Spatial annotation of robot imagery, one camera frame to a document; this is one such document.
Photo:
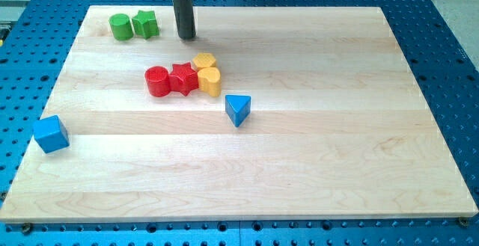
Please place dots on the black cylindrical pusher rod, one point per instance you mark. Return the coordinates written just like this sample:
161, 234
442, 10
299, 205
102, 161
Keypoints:
185, 21

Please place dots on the red star block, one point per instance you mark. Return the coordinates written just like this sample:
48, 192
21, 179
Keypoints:
183, 78

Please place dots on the green star block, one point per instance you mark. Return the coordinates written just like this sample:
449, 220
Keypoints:
145, 24

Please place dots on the red cylinder block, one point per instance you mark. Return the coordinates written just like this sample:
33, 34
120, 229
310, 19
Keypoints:
157, 79

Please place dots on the green cylinder block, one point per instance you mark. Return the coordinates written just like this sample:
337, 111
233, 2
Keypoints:
121, 26

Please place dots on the light wooden board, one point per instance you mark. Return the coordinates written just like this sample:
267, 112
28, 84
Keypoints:
338, 127

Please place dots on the blue triangle block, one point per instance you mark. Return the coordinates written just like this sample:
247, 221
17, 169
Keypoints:
238, 108

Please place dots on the yellow hexagon block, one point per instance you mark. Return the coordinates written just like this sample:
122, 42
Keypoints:
204, 60

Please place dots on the yellow heart block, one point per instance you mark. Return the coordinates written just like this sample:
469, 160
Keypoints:
210, 81

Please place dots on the blue cube block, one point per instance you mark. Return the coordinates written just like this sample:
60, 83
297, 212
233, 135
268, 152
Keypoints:
50, 134

